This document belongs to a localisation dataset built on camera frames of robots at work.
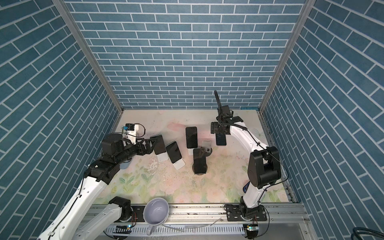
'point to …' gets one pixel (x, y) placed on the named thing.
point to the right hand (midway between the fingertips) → (216, 127)
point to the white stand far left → (163, 157)
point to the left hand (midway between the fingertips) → (151, 139)
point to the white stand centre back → (190, 151)
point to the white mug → (155, 211)
